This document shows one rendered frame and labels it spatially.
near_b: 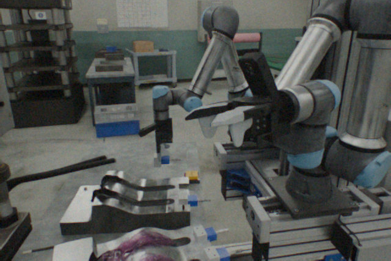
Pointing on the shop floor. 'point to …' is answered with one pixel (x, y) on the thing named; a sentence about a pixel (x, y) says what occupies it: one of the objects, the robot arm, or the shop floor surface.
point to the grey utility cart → (151, 76)
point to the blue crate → (117, 128)
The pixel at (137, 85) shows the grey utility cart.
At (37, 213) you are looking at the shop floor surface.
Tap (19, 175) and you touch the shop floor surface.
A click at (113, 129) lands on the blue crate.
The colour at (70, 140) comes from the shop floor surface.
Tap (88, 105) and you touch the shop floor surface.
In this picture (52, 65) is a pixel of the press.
